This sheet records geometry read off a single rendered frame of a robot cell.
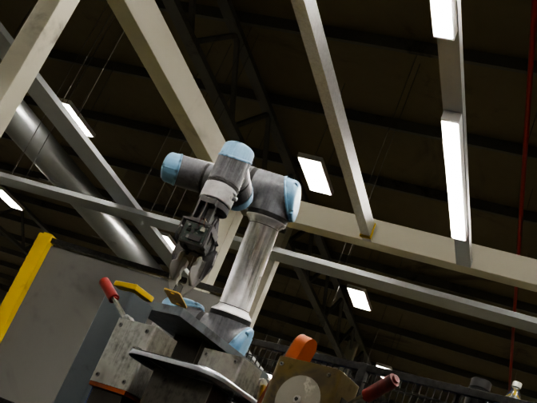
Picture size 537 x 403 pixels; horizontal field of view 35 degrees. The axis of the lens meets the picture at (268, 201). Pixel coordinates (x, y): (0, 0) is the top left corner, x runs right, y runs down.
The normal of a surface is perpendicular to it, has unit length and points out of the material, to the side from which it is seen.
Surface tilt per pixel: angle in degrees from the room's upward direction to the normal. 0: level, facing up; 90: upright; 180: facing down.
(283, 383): 90
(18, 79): 90
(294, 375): 90
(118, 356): 90
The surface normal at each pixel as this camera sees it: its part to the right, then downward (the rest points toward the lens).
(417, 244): -0.22, -0.47
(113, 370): -0.46, -0.51
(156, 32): 0.91, 0.23
